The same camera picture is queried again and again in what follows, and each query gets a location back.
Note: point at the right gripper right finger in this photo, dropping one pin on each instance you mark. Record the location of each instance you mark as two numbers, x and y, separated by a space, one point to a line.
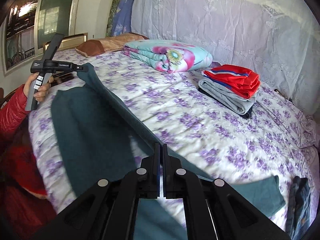
213 209

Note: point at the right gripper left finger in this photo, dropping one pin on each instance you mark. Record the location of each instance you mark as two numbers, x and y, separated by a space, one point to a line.
108 209

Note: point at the teal fleece pants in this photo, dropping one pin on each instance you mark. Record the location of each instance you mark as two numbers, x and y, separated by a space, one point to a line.
95 143

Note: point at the person's left hand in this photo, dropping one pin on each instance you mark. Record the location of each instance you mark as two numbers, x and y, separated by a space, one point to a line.
42 91

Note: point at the brown satin pillow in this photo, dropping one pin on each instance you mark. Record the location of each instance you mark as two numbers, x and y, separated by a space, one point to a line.
96 47

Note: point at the dark blue jeans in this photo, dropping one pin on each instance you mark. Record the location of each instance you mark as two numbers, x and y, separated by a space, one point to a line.
298 213

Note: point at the blue patterned pillow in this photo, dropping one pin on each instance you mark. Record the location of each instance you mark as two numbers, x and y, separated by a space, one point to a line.
119 19

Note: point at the purple floral bedspread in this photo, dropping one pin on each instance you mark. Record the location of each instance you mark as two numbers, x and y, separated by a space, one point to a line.
277 140

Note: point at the red jacket sleeve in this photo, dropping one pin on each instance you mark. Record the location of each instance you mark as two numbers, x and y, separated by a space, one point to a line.
25 207

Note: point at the folded black garment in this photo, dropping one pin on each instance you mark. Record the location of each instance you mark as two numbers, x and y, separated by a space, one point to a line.
247 115

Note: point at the folded grey pants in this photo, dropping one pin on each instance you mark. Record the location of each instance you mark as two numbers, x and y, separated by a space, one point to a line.
227 97

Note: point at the folded turquoise floral quilt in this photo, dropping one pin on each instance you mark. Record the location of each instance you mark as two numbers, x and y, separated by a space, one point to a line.
169 56

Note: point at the folded red striped pants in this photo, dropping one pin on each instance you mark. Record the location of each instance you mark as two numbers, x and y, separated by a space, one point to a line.
240 80

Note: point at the white lace headboard cover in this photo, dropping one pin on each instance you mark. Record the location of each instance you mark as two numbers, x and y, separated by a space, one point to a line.
278 39

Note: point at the window with white frame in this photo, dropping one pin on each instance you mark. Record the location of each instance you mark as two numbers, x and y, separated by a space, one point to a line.
28 26

